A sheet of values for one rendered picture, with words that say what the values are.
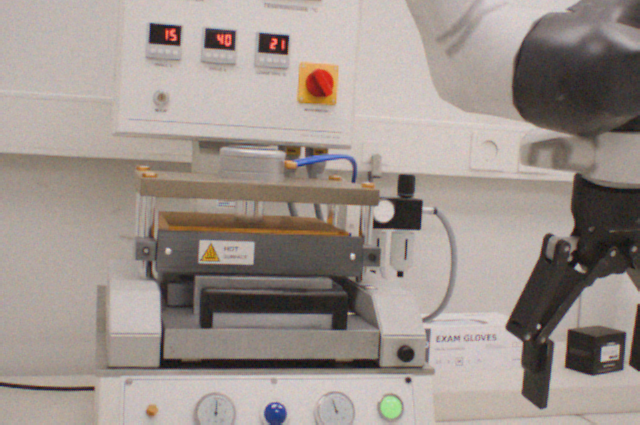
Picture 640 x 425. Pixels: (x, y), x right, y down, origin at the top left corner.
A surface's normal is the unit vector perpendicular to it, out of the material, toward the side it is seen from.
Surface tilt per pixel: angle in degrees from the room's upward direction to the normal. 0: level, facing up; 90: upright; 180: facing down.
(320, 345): 90
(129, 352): 90
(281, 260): 90
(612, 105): 103
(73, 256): 90
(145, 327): 41
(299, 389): 65
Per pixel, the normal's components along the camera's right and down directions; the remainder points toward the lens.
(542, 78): -0.79, -0.01
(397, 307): 0.21, -0.71
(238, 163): -0.29, 0.04
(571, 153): -0.59, 0.25
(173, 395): 0.25, -0.36
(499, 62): -0.75, 0.31
